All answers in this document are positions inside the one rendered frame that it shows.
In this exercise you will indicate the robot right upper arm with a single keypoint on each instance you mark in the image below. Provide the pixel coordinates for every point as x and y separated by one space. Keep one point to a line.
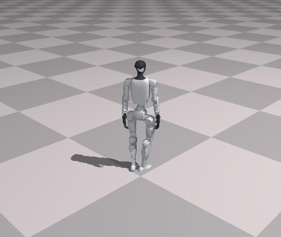
153 83

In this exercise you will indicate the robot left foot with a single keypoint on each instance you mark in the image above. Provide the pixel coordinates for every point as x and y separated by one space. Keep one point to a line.
133 167

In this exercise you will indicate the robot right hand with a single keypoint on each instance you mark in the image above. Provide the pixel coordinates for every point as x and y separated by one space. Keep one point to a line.
158 121

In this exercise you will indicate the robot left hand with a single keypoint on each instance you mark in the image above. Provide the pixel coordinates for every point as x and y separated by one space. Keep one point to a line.
124 121

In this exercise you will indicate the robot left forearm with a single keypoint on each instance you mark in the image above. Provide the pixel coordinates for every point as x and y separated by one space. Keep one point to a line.
124 106

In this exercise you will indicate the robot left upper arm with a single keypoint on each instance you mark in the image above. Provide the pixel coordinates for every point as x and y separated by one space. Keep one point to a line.
126 88

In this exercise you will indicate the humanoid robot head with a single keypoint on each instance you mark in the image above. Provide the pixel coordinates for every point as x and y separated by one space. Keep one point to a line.
139 65

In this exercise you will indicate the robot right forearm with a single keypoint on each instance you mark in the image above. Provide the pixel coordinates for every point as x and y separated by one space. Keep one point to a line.
156 107

